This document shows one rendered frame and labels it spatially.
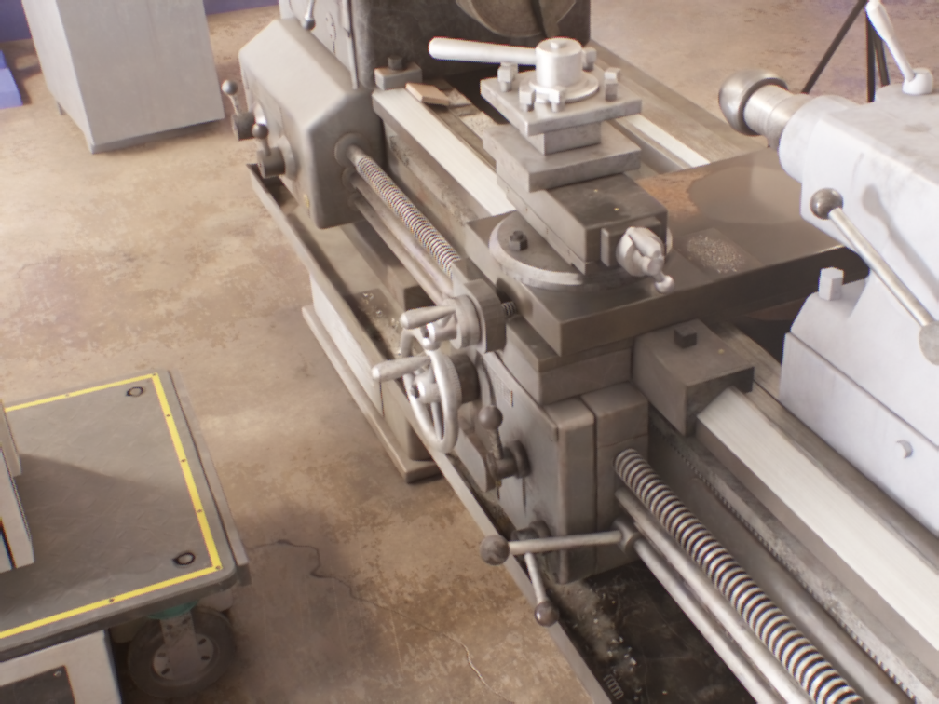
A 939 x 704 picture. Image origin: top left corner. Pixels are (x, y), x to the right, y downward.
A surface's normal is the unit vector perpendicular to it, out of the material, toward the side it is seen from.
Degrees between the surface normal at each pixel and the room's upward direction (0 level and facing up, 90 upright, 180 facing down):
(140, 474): 0
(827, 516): 36
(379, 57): 90
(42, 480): 0
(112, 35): 90
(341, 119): 90
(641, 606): 0
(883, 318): 66
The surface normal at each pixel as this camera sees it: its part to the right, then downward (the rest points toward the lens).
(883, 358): -0.83, -0.18
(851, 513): -0.57, -0.54
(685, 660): -0.04, -0.84
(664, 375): -0.91, 0.25
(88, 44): 0.49, 0.45
